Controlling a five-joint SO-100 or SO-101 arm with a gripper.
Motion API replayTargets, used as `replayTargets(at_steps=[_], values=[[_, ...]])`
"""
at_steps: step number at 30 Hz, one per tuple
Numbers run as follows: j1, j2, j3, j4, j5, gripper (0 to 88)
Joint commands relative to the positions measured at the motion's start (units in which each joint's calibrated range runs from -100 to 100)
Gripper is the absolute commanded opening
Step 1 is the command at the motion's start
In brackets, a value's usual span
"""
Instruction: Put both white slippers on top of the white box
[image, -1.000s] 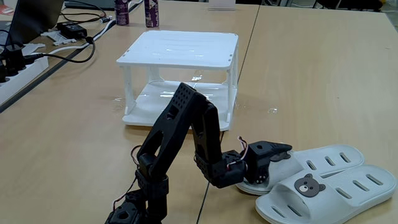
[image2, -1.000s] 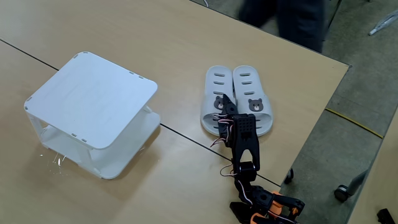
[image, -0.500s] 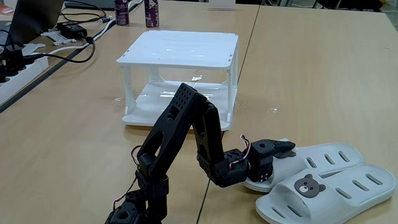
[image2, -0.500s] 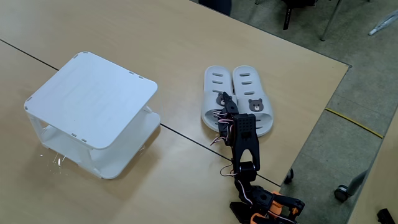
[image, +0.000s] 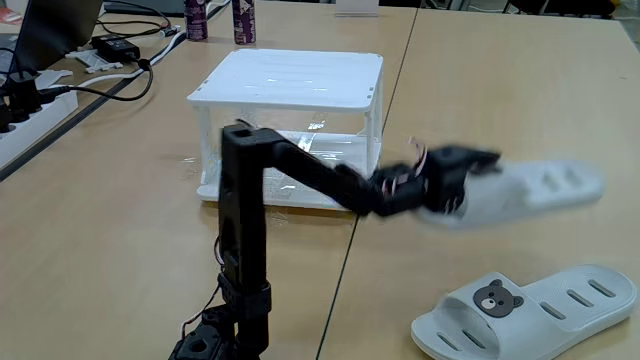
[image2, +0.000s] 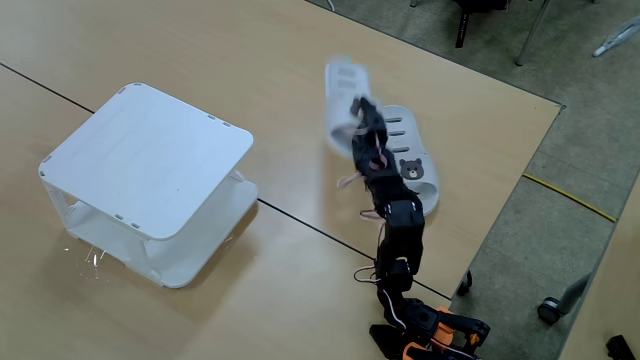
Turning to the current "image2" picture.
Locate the white bear slipper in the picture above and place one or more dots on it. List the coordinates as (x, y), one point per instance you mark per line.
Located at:
(415, 150)
(342, 100)

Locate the white two-tier plastic box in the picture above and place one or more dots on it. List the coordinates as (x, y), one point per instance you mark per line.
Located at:
(150, 165)

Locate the black chair base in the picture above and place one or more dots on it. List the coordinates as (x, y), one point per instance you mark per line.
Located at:
(477, 15)

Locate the black caster wheel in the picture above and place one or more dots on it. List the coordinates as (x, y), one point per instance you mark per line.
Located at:
(465, 284)

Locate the metal furniture leg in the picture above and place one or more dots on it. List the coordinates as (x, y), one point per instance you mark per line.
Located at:
(532, 32)

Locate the grey caster wheel with leg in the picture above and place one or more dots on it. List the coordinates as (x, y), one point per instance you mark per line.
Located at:
(550, 310)

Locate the grey plastic object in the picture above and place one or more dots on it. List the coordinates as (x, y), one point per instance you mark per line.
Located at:
(617, 37)

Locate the small black object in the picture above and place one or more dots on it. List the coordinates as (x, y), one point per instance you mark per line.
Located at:
(620, 348)

